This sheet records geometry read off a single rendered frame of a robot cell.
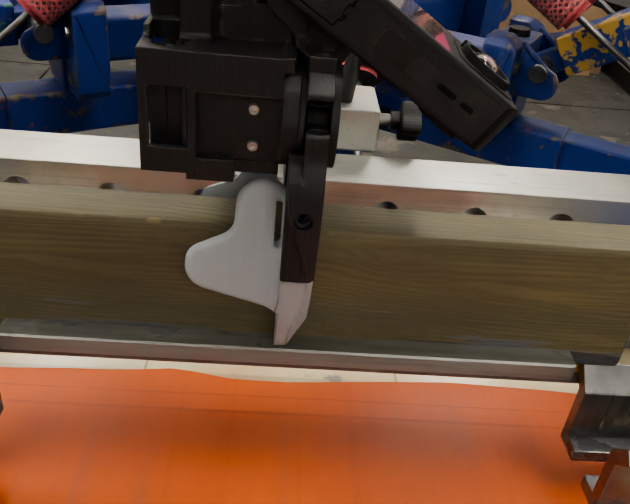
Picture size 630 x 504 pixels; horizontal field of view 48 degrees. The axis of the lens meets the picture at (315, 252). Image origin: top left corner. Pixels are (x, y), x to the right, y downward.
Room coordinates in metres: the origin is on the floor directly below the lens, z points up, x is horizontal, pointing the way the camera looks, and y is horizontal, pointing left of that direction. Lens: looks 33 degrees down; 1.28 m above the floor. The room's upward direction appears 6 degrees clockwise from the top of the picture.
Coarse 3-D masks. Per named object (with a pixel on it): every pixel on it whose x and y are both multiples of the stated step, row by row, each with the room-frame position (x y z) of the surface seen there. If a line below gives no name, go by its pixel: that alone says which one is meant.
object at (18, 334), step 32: (32, 320) 0.28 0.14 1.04; (96, 352) 0.27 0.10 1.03; (128, 352) 0.27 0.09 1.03; (160, 352) 0.27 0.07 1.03; (192, 352) 0.27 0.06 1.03; (224, 352) 0.27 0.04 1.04; (256, 352) 0.27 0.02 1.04; (288, 352) 0.27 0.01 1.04; (320, 352) 0.28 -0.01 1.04; (352, 352) 0.28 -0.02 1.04; (384, 352) 0.28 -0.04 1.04; (416, 352) 0.28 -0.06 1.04; (448, 352) 0.29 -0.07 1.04; (480, 352) 0.29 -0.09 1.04; (512, 352) 0.29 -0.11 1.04; (544, 352) 0.29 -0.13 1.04
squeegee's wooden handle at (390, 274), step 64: (0, 192) 0.29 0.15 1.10; (64, 192) 0.30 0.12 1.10; (128, 192) 0.30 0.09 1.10; (0, 256) 0.28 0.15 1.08; (64, 256) 0.28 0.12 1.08; (128, 256) 0.28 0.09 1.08; (320, 256) 0.29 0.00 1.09; (384, 256) 0.29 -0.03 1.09; (448, 256) 0.29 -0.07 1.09; (512, 256) 0.30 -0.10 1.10; (576, 256) 0.30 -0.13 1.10; (0, 320) 0.28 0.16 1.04; (64, 320) 0.28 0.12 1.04; (128, 320) 0.28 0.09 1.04; (192, 320) 0.28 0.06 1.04; (256, 320) 0.29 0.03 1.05; (320, 320) 0.29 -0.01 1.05; (384, 320) 0.29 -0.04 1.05; (448, 320) 0.29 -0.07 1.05; (512, 320) 0.30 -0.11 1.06; (576, 320) 0.30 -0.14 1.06
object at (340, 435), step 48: (288, 384) 0.34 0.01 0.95; (336, 384) 0.34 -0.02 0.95; (384, 384) 0.35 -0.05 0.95; (432, 384) 0.35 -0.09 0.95; (288, 432) 0.30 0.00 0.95; (336, 432) 0.30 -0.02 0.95; (384, 432) 0.31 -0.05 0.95; (432, 432) 0.31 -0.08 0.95; (480, 432) 0.31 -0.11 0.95; (528, 432) 0.32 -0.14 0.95; (288, 480) 0.26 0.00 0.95; (336, 480) 0.27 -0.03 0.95; (384, 480) 0.27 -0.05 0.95; (432, 480) 0.27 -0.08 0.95; (480, 480) 0.28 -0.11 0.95; (528, 480) 0.28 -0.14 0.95; (576, 480) 0.28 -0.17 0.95
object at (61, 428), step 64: (0, 384) 0.31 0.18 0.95; (64, 384) 0.32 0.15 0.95; (128, 384) 0.32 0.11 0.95; (192, 384) 0.33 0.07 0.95; (256, 384) 0.34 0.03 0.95; (0, 448) 0.26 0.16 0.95; (64, 448) 0.27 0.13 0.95; (128, 448) 0.27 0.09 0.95; (192, 448) 0.28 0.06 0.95; (256, 448) 0.28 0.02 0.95
